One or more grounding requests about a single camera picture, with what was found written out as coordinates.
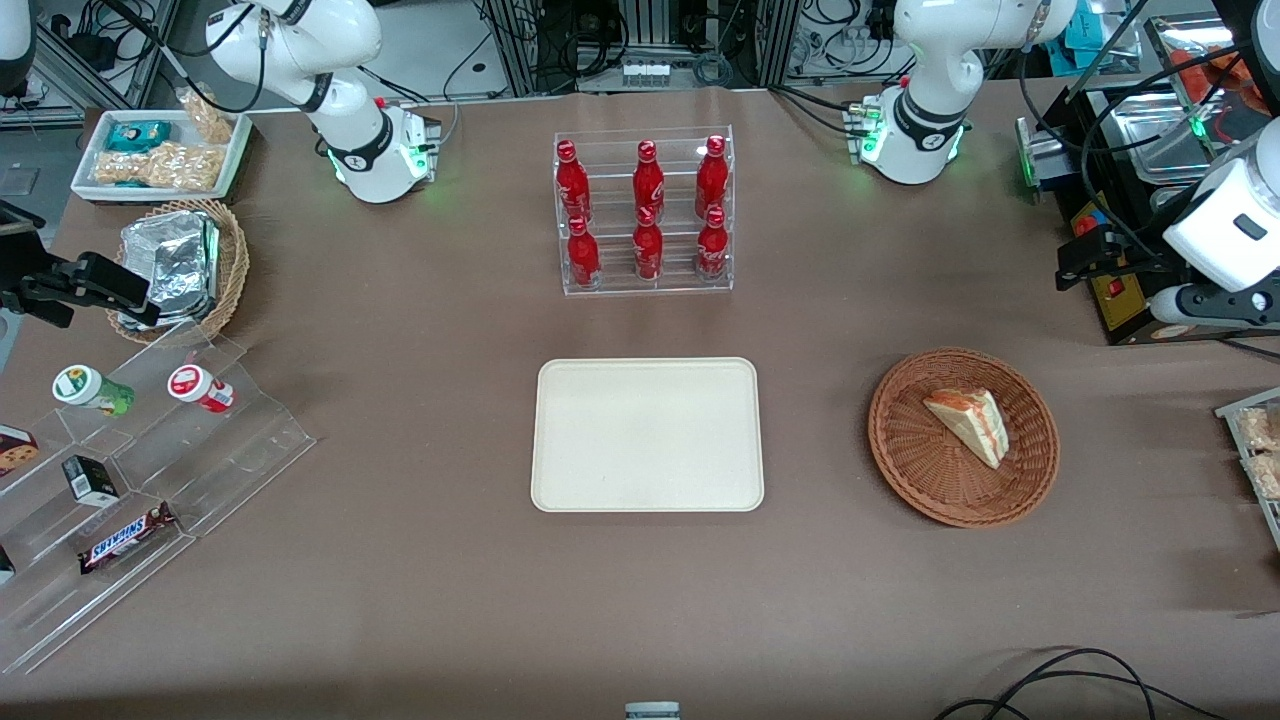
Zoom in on small clear peanut bag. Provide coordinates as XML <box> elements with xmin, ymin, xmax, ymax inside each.
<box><xmin>177</xmin><ymin>87</ymin><xmax>237</xmax><ymax>147</ymax></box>

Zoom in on silver foil package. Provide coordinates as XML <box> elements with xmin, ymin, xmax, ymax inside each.
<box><xmin>113</xmin><ymin>288</ymin><xmax>222</xmax><ymax>333</ymax></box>
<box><xmin>119</xmin><ymin>210</ymin><xmax>220</xmax><ymax>303</ymax></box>

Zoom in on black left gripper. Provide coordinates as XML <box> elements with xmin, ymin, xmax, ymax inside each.
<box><xmin>1056</xmin><ymin>224</ymin><xmax>1173</xmax><ymax>293</ymax></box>

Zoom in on black cable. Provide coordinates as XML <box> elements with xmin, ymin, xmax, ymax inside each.
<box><xmin>934</xmin><ymin>669</ymin><xmax>1233</xmax><ymax>720</ymax></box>
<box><xmin>984</xmin><ymin>647</ymin><xmax>1163</xmax><ymax>720</ymax></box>

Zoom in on cream plastic tray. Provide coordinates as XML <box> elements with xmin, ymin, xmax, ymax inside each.
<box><xmin>530</xmin><ymin>357</ymin><xmax>765</xmax><ymax>514</ymax></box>

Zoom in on small black box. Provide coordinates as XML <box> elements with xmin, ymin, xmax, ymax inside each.
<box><xmin>61</xmin><ymin>454</ymin><xmax>122</xmax><ymax>508</ymax></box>

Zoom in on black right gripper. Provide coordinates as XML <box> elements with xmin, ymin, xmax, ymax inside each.
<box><xmin>0</xmin><ymin>252</ymin><xmax>162</xmax><ymax>329</ymax></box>

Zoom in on round brown wicker basket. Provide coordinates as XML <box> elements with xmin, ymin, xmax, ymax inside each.
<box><xmin>868</xmin><ymin>347</ymin><xmax>1060</xmax><ymax>529</ymax></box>

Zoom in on large clear peanut bag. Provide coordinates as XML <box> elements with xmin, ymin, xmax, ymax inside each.
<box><xmin>91</xmin><ymin>141</ymin><xmax>224</xmax><ymax>193</ymax></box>

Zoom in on green lid cup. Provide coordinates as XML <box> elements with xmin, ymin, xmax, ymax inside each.
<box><xmin>52</xmin><ymin>364</ymin><xmax>137</xmax><ymax>419</ymax></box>

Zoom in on black food warmer cabinet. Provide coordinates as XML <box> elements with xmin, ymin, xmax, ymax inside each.
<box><xmin>1014</xmin><ymin>14</ymin><xmax>1280</xmax><ymax>348</ymax></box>

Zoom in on brown cookie box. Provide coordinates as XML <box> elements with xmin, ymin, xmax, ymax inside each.
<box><xmin>0</xmin><ymin>424</ymin><xmax>42</xmax><ymax>480</ymax></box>

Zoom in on white rectangular snack tray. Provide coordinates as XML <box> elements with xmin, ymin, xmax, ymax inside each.
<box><xmin>71</xmin><ymin>108</ymin><xmax>254</xmax><ymax>205</ymax></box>

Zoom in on red snack packet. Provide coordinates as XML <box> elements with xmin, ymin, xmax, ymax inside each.
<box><xmin>1165</xmin><ymin>48</ymin><xmax>1247</xmax><ymax>103</ymax></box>

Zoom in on clear acrylic stepped display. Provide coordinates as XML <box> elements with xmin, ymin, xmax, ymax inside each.
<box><xmin>0</xmin><ymin>320</ymin><xmax>319</xmax><ymax>677</ymax></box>

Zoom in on triangular sandwich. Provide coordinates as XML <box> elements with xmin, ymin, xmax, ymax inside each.
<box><xmin>922</xmin><ymin>388</ymin><xmax>1010</xmax><ymax>471</ymax></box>

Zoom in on white tray with snack bags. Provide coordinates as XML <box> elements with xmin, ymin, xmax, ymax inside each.
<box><xmin>1214</xmin><ymin>387</ymin><xmax>1280</xmax><ymax>553</ymax></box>

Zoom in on Snickers chocolate bar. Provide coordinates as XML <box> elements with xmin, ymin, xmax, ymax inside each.
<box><xmin>77</xmin><ymin>502</ymin><xmax>180</xmax><ymax>577</ymax></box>

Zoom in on teal snack packet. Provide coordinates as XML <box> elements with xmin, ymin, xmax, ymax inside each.
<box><xmin>104</xmin><ymin>120</ymin><xmax>174</xmax><ymax>154</ymax></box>

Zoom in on light tan wicker basket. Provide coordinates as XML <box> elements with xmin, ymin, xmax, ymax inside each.
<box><xmin>107</xmin><ymin>198</ymin><xmax>251</xmax><ymax>347</ymax></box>

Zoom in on clear acrylic bottle rack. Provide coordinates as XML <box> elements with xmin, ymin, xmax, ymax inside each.
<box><xmin>553</xmin><ymin>125</ymin><xmax>735</xmax><ymax>297</ymax></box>

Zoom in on red cola bottle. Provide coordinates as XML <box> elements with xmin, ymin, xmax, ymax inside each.
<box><xmin>632</xmin><ymin>207</ymin><xmax>665</xmax><ymax>282</ymax></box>
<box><xmin>555</xmin><ymin>139</ymin><xmax>592</xmax><ymax>224</ymax></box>
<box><xmin>696</xmin><ymin>205</ymin><xmax>730</xmax><ymax>282</ymax></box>
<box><xmin>632</xmin><ymin>140</ymin><xmax>667</xmax><ymax>223</ymax></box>
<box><xmin>566</xmin><ymin>215</ymin><xmax>602</xmax><ymax>292</ymax></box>
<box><xmin>695</xmin><ymin>135</ymin><xmax>730</xmax><ymax>219</ymax></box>

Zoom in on red lid cup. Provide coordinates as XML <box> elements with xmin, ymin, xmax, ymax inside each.
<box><xmin>166</xmin><ymin>363</ymin><xmax>237</xmax><ymax>415</ymax></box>

